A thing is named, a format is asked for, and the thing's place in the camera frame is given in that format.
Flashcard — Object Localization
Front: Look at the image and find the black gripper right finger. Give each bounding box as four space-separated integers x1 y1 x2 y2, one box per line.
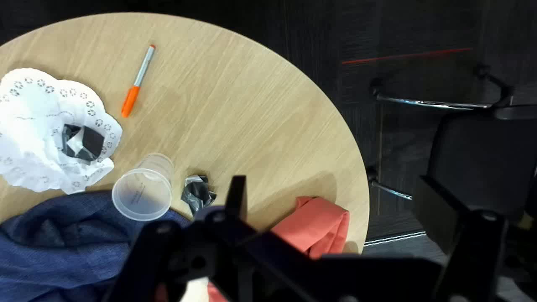
418 177 508 302

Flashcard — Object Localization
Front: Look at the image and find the black crumpled wrapper on doily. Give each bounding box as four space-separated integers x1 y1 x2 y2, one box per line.
62 125 104 163

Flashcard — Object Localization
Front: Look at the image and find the dark blue cloth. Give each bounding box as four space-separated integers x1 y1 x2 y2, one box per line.
0 190 191 302

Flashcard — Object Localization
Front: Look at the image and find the clear plastic cup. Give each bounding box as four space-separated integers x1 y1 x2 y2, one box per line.
111 153 173 222

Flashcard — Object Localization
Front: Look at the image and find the black chair with chrome frame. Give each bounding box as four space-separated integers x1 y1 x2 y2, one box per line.
367 66 537 236

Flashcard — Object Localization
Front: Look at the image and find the white lace doily cloth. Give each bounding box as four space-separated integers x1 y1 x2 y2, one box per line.
0 68 122 195

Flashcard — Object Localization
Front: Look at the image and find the orange cloth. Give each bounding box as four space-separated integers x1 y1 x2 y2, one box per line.
206 195 351 302

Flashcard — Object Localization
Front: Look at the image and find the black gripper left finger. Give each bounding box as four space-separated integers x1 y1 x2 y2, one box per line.
106 175 314 302

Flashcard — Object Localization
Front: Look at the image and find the orange and grey marker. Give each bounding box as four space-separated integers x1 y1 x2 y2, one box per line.
121 44 156 118

